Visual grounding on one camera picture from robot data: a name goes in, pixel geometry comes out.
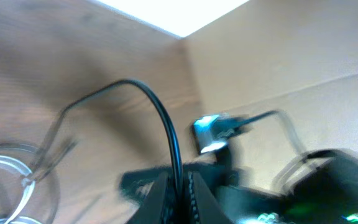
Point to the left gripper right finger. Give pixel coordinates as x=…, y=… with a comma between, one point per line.
x=203, y=207

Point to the cardboard box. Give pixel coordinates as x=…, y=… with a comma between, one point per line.
x=297, y=56

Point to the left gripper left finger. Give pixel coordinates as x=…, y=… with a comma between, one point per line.
x=154, y=210

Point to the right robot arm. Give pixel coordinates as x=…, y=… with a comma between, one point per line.
x=328, y=194

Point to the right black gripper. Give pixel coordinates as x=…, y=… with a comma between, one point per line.
x=132, y=184

